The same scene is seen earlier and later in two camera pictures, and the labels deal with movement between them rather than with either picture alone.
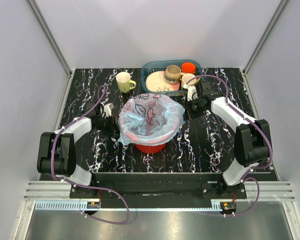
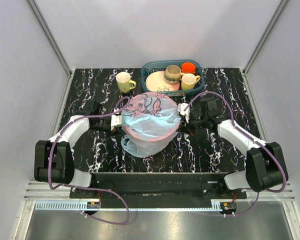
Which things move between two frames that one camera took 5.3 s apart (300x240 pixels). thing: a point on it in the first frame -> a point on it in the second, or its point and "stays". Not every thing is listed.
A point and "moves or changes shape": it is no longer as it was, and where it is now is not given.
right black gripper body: [194, 109] -> [191, 127]
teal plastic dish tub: [154, 66] stays
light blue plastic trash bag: [149, 119] moves or changes shape
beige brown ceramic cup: [172, 74] stays
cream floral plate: [155, 81] stays
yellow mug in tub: [186, 77] stays
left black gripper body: [106, 125] -> [112, 132]
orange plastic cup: [188, 67] stays
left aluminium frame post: [47, 34] stays
